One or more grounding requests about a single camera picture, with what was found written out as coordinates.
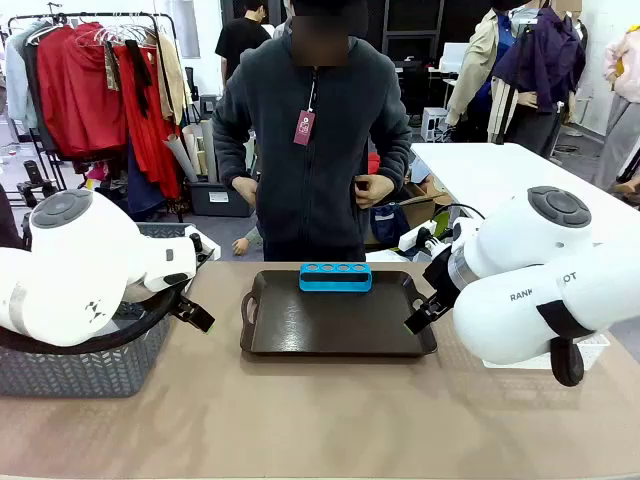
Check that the white standing table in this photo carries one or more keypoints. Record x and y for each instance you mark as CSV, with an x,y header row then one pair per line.
x,y
480,170

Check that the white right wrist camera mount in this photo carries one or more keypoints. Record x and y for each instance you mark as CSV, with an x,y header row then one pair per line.
x,y
440,237

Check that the grey hanging garment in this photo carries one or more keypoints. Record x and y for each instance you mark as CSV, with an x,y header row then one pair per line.
x,y
17,80

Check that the person's right hand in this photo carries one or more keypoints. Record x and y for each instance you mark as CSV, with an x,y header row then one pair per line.
x,y
246,189

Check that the white computer case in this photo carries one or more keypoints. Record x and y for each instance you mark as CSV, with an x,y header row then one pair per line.
x,y
435,122

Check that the lime green object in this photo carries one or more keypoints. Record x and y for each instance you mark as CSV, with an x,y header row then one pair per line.
x,y
442,225

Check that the blue bag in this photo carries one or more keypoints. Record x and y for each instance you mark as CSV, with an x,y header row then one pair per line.
x,y
387,225

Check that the person's left hand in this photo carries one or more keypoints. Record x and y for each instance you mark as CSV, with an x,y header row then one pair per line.
x,y
374,191

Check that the small grey plastic basket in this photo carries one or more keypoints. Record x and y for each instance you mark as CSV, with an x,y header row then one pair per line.
x,y
165,231

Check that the black step stool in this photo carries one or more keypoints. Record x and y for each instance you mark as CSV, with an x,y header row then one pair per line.
x,y
209,106

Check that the red hooded garment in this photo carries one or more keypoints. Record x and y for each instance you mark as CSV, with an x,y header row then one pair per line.
x,y
75,100

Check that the beige hanging garment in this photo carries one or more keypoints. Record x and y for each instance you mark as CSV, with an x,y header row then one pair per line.
x,y
172,80

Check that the black camera tripod gear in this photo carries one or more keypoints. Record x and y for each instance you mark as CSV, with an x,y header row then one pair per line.
x,y
35,182

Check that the pale grey paper roll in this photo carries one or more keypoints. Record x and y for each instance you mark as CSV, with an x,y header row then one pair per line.
x,y
210,150

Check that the dark brown serving tray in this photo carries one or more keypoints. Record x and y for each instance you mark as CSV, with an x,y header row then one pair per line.
x,y
335,325

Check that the person in black t-shirt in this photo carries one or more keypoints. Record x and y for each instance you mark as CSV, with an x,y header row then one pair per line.
x,y
242,42

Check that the long red dress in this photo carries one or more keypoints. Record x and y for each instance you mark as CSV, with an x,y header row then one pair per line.
x,y
150,150

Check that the maroon hang tag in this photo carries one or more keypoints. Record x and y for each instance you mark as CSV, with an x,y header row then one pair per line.
x,y
304,128

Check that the black hanging scarf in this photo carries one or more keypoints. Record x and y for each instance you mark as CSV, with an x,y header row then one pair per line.
x,y
140,75

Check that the cream paper roll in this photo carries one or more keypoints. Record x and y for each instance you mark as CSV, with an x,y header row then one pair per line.
x,y
195,147

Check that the black metal clothes rack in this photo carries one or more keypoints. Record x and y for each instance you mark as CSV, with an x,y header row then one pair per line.
x,y
170,30

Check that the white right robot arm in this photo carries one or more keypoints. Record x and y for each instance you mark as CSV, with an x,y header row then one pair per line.
x,y
525,240

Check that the mannequin in beige coat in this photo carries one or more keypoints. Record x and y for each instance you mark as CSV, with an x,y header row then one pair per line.
x,y
477,75

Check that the person's left forearm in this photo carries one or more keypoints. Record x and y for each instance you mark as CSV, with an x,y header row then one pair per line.
x,y
395,155

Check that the person in dark fleece jacket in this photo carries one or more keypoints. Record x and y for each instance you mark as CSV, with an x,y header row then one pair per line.
x,y
310,190

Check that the white plastic mesh basket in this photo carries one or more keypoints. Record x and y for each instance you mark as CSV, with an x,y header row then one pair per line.
x,y
597,345

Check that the person's right forearm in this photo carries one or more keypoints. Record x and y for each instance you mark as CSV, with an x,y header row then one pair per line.
x,y
227,155

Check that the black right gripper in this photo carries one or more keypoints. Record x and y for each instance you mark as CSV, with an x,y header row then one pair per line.
x,y
439,272

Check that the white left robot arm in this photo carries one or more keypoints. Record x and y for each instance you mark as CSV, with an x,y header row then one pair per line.
x,y
75,260

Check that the blue test tube rack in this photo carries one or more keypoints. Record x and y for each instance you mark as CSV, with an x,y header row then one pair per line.
x,y
335,282

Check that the dark grey storage bin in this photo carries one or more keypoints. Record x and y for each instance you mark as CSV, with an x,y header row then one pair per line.
x,y
220,200

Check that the large grey plastic basket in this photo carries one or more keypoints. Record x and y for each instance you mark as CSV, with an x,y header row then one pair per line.
x,y
75,372

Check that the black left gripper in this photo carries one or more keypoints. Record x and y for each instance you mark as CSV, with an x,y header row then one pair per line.
x,y
181,303

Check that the cardboard box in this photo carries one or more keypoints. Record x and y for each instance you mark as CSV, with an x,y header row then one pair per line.
x,y
425,202

